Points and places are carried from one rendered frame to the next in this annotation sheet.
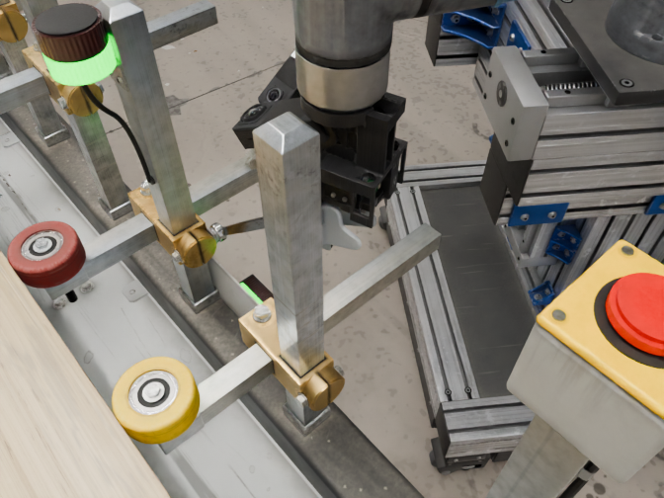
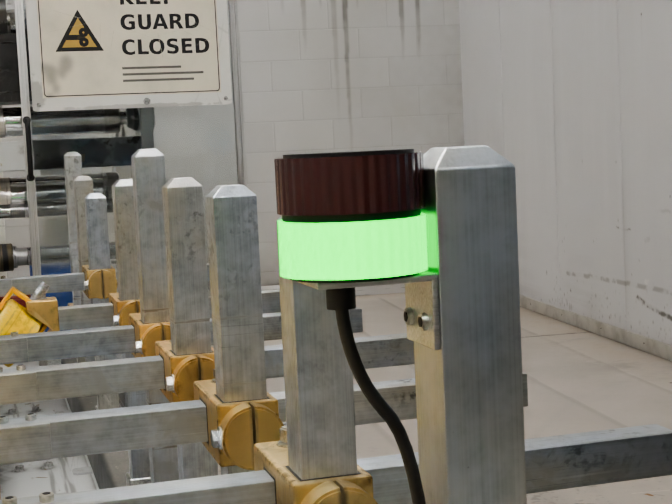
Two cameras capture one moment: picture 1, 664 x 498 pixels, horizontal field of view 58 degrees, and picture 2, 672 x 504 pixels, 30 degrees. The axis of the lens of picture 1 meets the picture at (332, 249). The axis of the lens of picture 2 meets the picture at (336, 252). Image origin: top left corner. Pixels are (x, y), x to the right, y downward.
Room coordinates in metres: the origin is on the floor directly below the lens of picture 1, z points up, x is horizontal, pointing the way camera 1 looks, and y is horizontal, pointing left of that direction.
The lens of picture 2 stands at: (0.04, 0.02, 1.17)
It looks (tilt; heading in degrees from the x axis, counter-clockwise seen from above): 5 degrees down; 26
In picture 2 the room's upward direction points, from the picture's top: 3 degrees counter-clockwise
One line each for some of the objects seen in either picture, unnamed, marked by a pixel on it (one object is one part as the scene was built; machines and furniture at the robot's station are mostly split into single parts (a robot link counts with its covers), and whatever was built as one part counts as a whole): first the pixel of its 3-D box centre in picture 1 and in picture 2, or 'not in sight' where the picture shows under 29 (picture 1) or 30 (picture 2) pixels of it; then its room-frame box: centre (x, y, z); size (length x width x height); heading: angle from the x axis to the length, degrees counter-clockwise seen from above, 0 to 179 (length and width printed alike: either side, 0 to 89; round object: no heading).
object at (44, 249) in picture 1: (57, 272); not in sight; (0.46, 0.34, 0.85); 0.08 x 0.08 x 0.11
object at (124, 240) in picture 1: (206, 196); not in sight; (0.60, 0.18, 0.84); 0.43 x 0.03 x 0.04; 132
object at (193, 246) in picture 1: (171, 224); not in sight; (0.54, 0.22, 0.85); 0.13 x 0.06 x 0.05; 42
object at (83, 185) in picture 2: not in sight; (90, 298); (2.02, 1.52, 0.89); 0.03 x 0.03 x 0.48; 42
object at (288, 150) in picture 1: (299, 313); not in sight; (0.34, 0.03, 0.94); 0.03 x 0.03 x 0.48; 42
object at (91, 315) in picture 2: not in sight; (186, 308); (1.55, 0.99, 0.95); 0.36 x 0.03 x 0.03; 132
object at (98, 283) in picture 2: not in sight; (99, 281); (1.85, 1.37, 0.95); 0.13 x 0.06 x 0.05; 42
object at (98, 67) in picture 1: (79, 56); (352, 244); (0.50, 0.23, 1.13); 0.06 x 0.06 x 0.02
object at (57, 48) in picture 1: (70, 32); (349, 182); (0.50, 0.23, 1.16); 0.06 x 0.06 x 0.02
